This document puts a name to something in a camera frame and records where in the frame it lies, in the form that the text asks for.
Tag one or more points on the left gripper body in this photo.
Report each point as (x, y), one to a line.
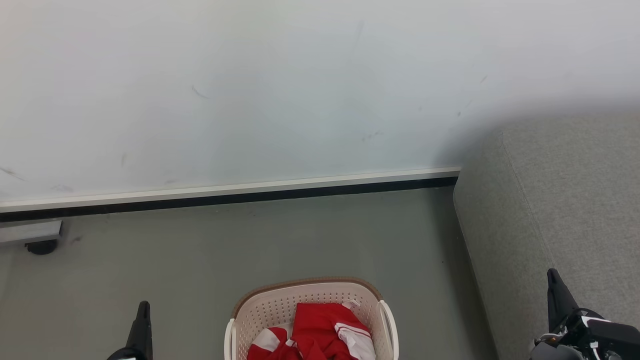
(122, 355)

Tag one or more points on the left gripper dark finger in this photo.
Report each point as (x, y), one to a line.
(141, 330)

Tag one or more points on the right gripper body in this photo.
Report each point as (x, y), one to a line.
(600, 335)

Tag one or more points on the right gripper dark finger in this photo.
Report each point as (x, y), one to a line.
(558, 300)

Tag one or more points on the red and white garment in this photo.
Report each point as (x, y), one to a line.
(315, 325)

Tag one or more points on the grey fabric sofa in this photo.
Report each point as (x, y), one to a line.
(575, 200)

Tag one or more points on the black caster wheel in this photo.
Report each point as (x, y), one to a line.
(41, 247)

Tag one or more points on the cream perforated laundry basket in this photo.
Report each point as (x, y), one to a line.
(270, 305)

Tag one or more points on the white black wall baseboard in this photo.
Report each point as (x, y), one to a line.
(225, 192)

